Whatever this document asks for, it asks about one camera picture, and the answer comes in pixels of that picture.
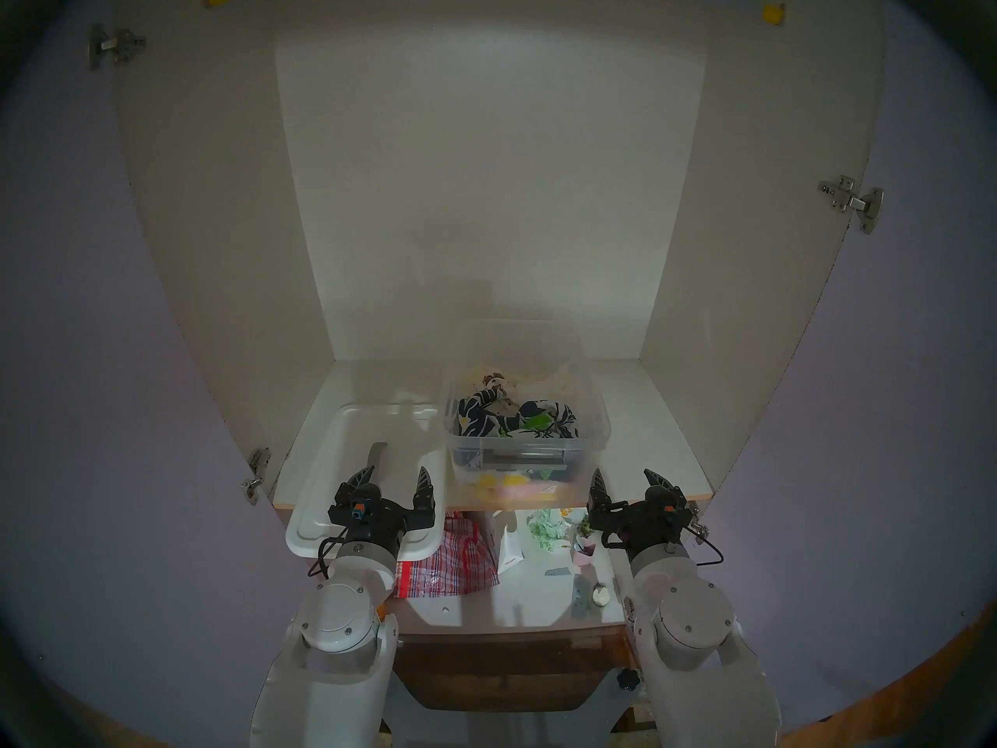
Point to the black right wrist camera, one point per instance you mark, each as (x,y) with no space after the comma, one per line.
(667,509)

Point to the clear plastic storage bin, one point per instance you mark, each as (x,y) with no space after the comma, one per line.
(592,435)

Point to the grey bin label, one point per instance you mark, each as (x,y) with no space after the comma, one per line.
(522,458)

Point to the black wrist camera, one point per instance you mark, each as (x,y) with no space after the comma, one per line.
(667,509)
(359,509)

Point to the navy floral garment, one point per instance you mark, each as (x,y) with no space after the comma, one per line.
(483,419)

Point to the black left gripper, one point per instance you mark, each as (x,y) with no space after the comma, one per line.
(382,524)

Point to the small green plant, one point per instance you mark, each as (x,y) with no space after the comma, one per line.
(584,527)

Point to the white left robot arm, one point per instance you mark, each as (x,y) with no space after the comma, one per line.
(343,622)

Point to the black knob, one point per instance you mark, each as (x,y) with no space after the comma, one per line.
(628,680)

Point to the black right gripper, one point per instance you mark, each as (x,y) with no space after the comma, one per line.
(642,528)

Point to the small white round object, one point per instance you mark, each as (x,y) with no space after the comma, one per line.
(600,595)

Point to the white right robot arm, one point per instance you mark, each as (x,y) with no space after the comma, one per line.
(693,629)

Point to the grey metal bracket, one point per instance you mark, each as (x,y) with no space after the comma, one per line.
(581,598)

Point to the lilac cabinet door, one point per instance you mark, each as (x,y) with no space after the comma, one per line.
(78,326)
(919,365)

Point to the green and white cloth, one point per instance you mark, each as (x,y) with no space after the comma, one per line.
(547,530)

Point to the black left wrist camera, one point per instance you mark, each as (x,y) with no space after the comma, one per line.
(359,509)

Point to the brown wooden panel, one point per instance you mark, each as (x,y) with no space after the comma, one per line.
(506,672)

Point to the red plaid bag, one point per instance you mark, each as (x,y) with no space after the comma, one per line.
(452,563)

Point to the pink and yellow clothing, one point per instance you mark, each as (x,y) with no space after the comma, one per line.
(514,483)

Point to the cream patterned clothing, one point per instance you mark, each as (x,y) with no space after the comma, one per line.
(557,382)

